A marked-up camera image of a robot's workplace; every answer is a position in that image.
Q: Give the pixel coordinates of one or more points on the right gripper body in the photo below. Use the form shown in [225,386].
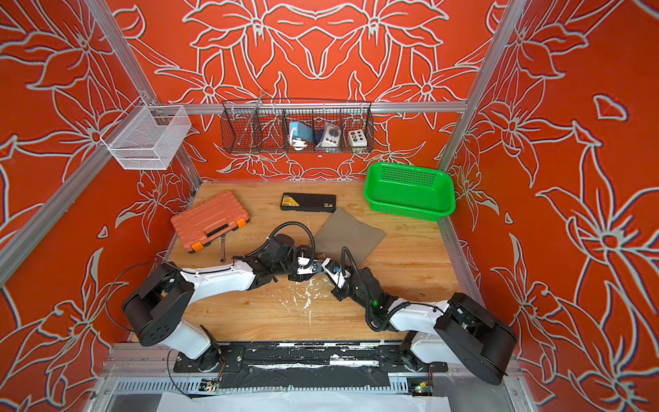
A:
[352,292]

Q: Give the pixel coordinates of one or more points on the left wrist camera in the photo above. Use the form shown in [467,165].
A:
[307,271]

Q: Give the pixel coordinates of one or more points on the white paper sheet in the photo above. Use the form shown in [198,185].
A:
[302,401]

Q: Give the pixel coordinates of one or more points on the green plastic basket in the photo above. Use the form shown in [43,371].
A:
[402,190]

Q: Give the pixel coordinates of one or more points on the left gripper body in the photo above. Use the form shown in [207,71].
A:
[289,268]

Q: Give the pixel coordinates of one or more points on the black flat case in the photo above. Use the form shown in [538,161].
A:
[308,202]

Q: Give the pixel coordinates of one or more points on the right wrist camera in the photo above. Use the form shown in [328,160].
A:
[335,272]

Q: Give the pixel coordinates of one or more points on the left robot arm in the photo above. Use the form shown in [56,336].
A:
[155,310]

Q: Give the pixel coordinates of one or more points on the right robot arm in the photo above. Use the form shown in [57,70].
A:
[458,330]

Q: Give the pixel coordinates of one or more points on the blue white device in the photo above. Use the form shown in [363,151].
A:
[300,136]

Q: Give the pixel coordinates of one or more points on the khaki skirt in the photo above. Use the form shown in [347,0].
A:
[343,230]

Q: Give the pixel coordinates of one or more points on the orange tool case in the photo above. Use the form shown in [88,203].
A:
[199,226]

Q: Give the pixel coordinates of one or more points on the black wire wall basket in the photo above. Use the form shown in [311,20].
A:
[261,126]

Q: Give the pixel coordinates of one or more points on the white button box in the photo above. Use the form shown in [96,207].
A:
[357,140]

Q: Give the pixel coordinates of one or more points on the white dial box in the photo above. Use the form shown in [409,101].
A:
[330,137]

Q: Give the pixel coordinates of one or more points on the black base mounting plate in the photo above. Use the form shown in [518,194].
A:
[311,365]

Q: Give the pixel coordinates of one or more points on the clear plastic wall bin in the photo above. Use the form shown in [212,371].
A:
[146,140]

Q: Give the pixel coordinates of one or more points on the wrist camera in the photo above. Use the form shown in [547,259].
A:
[335,272]
[307,271]

